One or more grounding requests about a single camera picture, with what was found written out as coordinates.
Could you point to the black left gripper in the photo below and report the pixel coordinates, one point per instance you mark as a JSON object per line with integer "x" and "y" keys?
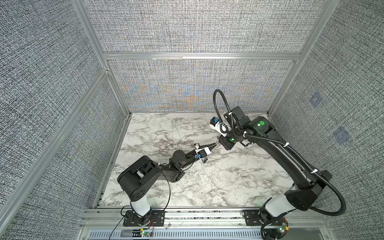
{"x": 205, "y": 153}

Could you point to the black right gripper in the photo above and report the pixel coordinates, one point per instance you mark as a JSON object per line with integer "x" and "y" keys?
{"x": 227, "y": 145}

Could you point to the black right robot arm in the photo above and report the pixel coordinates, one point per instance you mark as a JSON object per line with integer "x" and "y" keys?
{"x": 308, "y": 182}

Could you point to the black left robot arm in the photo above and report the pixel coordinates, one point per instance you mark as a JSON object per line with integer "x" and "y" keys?
{"x": 139, "y": 177}

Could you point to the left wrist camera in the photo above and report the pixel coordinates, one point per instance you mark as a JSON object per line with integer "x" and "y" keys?
{"x": 201, "y": 152}

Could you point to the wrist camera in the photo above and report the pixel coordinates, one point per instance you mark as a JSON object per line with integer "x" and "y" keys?
{"x": 219, "y": 126}
{"x": 201, "y": 152}

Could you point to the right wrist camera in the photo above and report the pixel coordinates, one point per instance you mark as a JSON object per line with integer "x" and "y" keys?
{"x": 219, "y": 126}

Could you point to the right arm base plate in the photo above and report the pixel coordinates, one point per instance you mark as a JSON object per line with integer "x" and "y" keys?
{"x": 255, "y": 218}

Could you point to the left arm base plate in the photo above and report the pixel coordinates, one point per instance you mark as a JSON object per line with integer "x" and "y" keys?
{"x": 156, "y": 218}

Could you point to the aluminium front rail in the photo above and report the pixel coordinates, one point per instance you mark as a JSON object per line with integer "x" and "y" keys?
{"x": 198, "y": 224}

